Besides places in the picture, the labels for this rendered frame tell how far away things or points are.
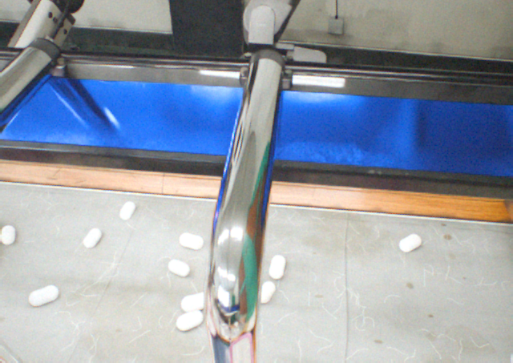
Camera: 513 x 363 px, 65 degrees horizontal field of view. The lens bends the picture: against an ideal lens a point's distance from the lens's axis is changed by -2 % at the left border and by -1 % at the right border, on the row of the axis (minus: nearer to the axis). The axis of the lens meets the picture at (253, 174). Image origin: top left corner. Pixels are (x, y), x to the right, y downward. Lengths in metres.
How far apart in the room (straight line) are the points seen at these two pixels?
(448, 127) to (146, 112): 0.20
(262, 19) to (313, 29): 1.93
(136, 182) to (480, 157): 0.55
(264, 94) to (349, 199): 0.48
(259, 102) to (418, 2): 2.32
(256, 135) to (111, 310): 0.44
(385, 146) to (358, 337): 0.34
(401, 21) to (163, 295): 2.19
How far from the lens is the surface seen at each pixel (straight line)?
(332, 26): 2.48
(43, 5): 1.13
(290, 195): 0.67
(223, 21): 2.55
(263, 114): 0.21
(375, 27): 2.54
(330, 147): 0.27
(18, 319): 0.64
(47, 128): 0.32
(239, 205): 0.16
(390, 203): 0.69
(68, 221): 0.71
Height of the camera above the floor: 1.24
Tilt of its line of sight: 44 degrees down
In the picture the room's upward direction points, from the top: straight up
